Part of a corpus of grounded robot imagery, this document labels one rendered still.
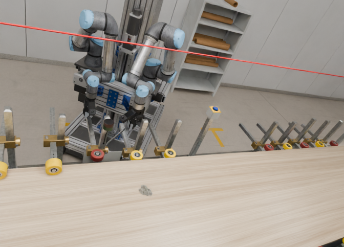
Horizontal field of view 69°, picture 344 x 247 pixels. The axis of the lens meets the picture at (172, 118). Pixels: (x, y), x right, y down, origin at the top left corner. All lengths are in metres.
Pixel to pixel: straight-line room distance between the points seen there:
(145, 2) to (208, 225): 1.63
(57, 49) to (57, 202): 3.07
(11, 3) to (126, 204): 3.20
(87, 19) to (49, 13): 2.28
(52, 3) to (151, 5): 2.07
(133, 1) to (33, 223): 1.63
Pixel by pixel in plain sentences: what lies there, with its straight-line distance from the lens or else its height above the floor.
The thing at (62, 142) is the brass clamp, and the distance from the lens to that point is 1.61.
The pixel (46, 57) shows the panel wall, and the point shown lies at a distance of 4.26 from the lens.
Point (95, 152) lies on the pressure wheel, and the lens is 1.63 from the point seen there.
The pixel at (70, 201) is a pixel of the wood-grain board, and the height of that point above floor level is 0.90.
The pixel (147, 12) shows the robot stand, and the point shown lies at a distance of 2.12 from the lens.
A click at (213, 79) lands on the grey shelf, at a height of 0.24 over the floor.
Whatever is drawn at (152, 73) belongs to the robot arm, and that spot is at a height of 1.18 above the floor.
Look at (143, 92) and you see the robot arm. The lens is 1.55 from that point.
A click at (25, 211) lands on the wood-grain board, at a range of 1.40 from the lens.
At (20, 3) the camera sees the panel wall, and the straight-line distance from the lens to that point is 4.01.
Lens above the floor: 2.09
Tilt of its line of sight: 34 degrees down
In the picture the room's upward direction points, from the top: 22 degrees clockwise
